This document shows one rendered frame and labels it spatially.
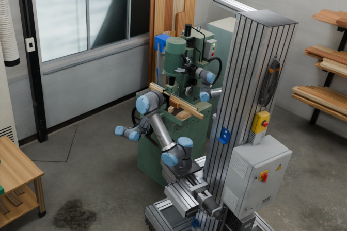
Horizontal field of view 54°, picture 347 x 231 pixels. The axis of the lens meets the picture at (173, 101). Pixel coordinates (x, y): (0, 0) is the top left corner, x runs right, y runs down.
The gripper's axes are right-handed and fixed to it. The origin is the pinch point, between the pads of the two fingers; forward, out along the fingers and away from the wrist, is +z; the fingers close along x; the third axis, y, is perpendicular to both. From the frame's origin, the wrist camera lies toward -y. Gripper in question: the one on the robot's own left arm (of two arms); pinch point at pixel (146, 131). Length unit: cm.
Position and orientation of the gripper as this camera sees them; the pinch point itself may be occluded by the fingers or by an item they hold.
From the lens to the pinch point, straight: 296.1
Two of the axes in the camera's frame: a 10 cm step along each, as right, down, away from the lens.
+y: -4.3, 8.9, 1.2
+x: 7.2, 4.2, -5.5
